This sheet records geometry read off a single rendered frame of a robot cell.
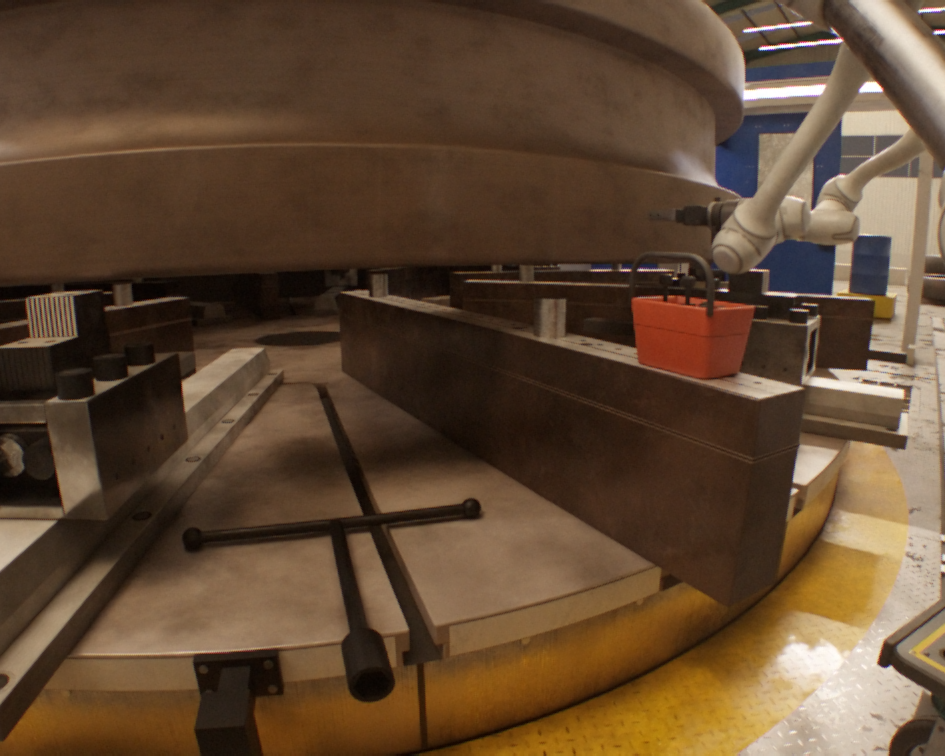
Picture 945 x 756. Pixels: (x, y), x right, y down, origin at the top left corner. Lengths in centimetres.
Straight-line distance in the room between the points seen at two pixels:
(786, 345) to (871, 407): 36
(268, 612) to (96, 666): 29
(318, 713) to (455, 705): 25
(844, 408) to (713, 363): 120
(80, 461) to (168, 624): 31
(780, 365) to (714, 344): 110
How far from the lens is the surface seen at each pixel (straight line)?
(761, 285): 225
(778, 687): 148
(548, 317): 142
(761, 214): 133
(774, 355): 214
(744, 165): 653
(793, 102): 637
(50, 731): 128
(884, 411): 222
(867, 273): 991
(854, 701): 151
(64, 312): 132
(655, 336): 112
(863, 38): 101
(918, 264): 636
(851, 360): 347
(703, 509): 109
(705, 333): 104
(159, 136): 150
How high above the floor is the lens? 91
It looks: 13 degrees down
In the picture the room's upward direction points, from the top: straight up
